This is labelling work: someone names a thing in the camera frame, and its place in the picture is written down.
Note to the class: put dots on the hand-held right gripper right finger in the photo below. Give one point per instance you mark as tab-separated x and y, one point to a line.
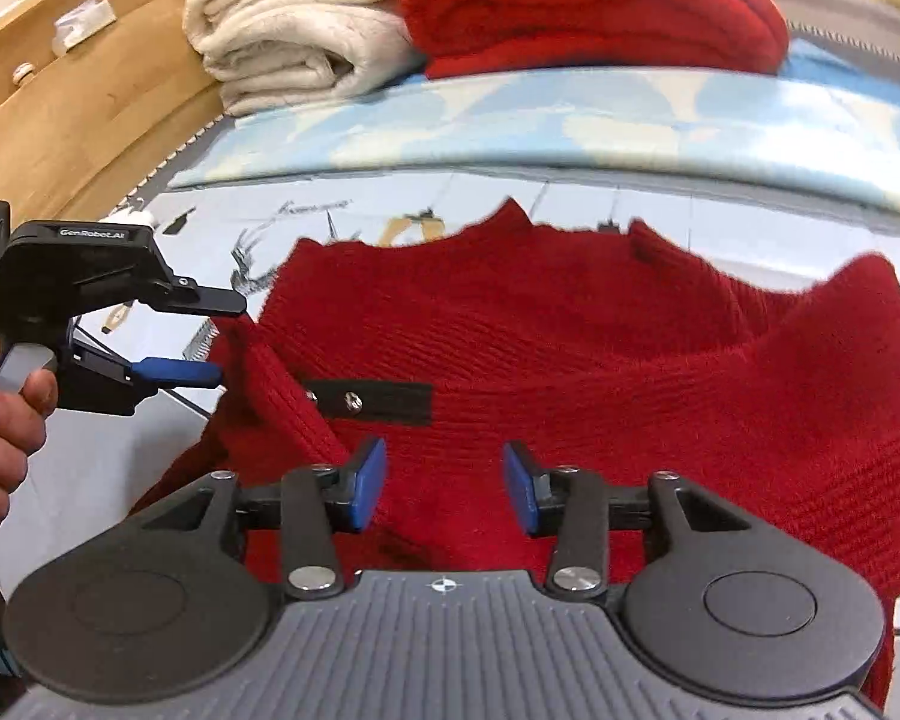
520	487

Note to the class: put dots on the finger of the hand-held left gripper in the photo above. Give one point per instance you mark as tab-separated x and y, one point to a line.
202	301
180	375

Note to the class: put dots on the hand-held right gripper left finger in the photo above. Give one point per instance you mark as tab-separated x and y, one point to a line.
366	484

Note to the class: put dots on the red knit sweater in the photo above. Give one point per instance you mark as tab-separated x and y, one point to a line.
570	360

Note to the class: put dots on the person's left hand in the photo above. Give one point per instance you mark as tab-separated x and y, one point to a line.
0	450

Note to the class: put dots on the small round white object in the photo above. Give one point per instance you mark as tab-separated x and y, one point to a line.
24	75

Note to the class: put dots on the small white packet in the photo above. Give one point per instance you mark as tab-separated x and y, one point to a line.
82	26

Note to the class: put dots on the cream folded blanket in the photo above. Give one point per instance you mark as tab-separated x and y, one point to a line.
285	37

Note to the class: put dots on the light blue patterned quilt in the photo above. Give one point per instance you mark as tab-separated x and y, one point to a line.
495	127

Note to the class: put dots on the red folded blanket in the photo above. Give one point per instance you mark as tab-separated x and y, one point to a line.
585	7

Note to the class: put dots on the wooden bed frame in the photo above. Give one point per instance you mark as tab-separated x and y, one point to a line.
82	135

